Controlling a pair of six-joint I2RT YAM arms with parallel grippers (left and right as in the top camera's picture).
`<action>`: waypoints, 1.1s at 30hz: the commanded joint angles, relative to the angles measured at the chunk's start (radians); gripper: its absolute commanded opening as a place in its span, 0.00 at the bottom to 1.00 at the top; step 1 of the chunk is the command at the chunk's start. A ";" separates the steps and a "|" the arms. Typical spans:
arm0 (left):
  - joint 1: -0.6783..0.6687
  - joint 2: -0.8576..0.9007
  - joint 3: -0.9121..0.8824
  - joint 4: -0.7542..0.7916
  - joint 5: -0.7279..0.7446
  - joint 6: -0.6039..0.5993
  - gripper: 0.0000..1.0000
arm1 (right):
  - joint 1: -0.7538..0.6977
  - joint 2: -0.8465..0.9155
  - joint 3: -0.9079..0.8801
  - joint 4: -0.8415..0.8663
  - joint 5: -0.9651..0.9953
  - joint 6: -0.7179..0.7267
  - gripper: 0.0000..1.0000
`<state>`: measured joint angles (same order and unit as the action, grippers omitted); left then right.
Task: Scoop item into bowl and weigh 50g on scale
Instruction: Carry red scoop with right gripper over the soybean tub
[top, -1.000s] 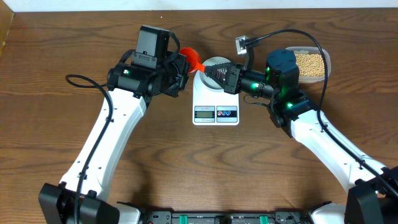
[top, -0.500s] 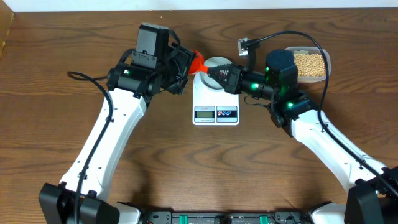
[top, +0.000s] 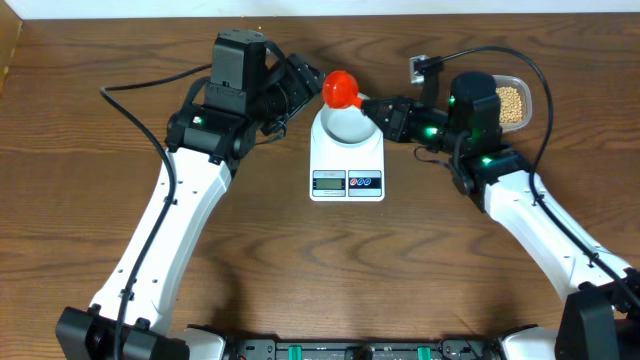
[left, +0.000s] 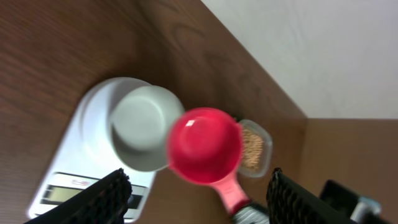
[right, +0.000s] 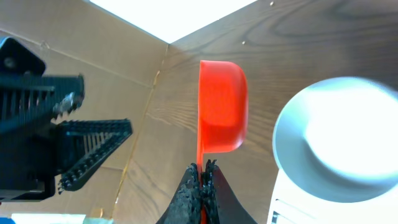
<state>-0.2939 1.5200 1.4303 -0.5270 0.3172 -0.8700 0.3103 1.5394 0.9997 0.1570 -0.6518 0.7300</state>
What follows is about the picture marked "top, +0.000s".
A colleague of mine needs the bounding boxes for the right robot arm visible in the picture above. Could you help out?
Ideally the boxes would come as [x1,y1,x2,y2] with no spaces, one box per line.
[357,72,639,359]

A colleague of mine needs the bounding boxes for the red plastic measuring scoop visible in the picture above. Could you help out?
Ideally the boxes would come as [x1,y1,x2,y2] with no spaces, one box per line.
[322,70,363,109]

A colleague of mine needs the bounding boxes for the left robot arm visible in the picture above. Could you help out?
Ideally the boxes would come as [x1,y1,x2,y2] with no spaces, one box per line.
[55,53,325,359]

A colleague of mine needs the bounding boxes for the white digital kitchen scale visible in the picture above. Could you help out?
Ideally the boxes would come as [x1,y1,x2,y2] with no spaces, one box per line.
[309,112,385,202]

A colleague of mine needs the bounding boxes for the light blue bowl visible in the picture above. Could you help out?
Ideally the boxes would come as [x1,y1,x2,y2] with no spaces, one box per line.
[319,105,380,146]

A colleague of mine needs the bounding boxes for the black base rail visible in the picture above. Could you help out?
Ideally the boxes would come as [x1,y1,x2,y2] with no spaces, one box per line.
[222,338,503,360]

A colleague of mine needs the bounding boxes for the soybeans in container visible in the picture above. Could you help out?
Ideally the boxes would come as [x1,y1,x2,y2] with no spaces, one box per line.
[496,86,523,124]

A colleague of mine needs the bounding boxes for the clear plastic container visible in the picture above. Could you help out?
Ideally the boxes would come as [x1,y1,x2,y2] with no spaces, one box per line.
[493,75,533,133]

